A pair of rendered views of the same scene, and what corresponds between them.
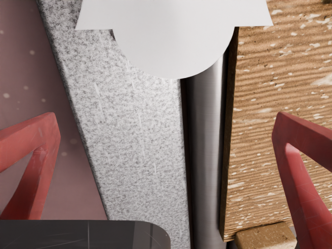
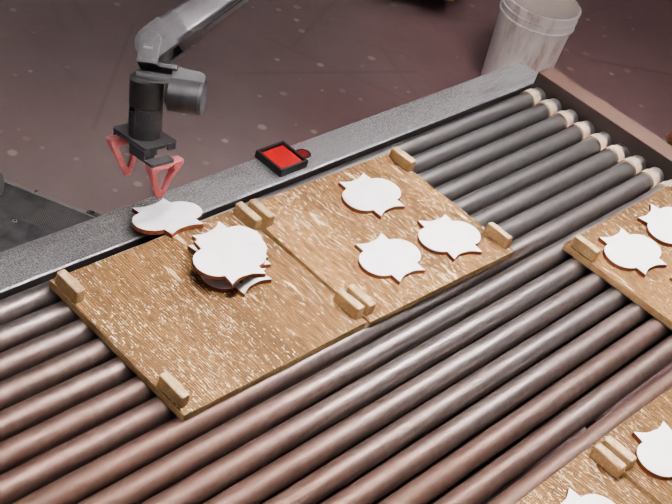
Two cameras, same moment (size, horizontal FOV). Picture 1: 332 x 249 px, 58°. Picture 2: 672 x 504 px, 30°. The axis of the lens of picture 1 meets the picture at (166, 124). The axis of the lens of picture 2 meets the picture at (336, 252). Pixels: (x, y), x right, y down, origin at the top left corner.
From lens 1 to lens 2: 2.21 m
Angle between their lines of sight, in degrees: 88
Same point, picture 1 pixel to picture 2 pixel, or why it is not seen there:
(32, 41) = not seen: outside the picture
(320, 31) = (180, 256)
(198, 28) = (156, 224)
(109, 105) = (107, 224)
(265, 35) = (167, 242)
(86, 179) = not seen: outside the picture
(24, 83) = not seen: outside the picture
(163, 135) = (103, 243)
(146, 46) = (141, 218)
